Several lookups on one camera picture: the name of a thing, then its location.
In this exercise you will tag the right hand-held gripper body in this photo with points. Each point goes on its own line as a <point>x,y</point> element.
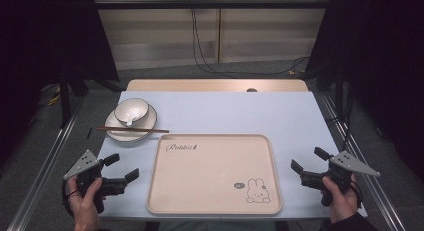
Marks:
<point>340,172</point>

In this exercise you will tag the black metal stand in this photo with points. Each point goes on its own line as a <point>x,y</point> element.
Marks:
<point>65,97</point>

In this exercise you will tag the white ceramic spoon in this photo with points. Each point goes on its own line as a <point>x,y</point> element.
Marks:
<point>130,119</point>

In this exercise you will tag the person's right hand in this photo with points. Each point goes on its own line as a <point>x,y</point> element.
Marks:
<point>343,202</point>

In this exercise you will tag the black horizontal bar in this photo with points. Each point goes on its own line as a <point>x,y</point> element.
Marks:
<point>213,4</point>

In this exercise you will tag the light blue table mat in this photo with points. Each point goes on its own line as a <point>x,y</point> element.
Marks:
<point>226,114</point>

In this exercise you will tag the brown wooden chopstick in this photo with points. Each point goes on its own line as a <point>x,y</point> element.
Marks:
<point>156,131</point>
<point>110,128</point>

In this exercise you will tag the beige rabbit print tray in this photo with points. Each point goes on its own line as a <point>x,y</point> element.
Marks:
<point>213,177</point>

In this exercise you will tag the white plate dark rim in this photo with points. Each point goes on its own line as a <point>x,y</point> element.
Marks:
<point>148,121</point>

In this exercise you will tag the white bowl dark rim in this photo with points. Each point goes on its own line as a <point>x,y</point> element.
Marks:
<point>140,106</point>

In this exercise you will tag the aluminium frame rail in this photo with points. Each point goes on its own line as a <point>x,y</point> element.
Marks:
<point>373,187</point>
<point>46,164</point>

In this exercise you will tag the black curtain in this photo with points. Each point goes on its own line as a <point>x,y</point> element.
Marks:
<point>43,41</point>
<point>376,57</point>

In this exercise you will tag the person's left hand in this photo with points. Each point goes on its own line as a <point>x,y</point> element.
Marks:
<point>84,207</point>

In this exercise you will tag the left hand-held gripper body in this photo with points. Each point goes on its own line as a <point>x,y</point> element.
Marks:
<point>87,172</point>

